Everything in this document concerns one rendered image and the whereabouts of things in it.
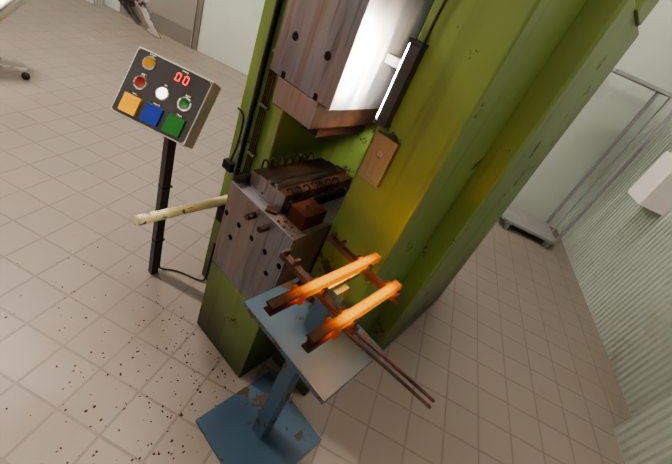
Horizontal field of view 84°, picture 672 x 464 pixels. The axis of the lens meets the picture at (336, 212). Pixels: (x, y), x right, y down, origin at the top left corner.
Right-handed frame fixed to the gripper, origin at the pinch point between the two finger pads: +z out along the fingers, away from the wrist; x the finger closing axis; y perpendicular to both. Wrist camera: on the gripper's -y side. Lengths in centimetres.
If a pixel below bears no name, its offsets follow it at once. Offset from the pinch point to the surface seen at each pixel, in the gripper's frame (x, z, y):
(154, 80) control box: 7, -26, -63
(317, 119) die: 11.9, 38.3, -28.1
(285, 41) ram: 27.5, 16.6, -23.6
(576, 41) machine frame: 69, 97, 2
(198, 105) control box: 6, -5, -59
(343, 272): -29, 68, -22
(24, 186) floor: -53, -98, -176
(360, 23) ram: 29.4, 35.9, -0.9
